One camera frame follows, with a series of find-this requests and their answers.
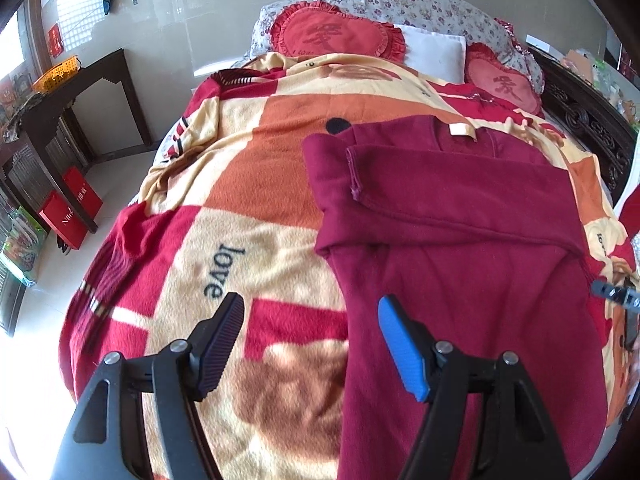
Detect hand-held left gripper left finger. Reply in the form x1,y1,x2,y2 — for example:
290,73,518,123
50,291,246,480

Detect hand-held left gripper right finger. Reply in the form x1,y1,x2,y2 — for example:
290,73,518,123
377,294,573,480

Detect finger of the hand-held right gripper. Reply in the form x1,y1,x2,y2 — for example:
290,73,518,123
591,279,640,351

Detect maroon sweater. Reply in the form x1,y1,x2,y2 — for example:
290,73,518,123
301,115,611,480

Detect red orange printed blanket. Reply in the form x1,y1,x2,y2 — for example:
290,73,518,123
57,52,640,480

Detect carved dark wooden headboard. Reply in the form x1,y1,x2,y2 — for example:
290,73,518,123
525,42,640,201

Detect red gift boxes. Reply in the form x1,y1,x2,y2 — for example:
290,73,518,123
39,191,83,251

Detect red paper bag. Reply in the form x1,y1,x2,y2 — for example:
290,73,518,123
62,166,103,221

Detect pile of assorted packets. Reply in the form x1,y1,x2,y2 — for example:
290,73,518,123
560,47,640,126

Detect green plastic bag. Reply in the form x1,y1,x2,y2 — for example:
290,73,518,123
0,206,48,286

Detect small red heart pillow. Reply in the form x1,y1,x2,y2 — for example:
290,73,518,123
464,42,543,116

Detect dark wooden table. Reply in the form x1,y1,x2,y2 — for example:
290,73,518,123
0,49,153,233

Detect white pillow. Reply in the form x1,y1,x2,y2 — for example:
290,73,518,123
395,24,466,83

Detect small floral pillow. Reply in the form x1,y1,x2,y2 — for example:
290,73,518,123
248,2,286,58

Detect orange plastic basket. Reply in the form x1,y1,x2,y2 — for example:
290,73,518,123
32,55,83,93

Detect large red heart pillow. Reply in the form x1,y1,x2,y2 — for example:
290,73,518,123
270,1,407,63

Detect large floral pillow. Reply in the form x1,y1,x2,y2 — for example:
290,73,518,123
312,0,546,96

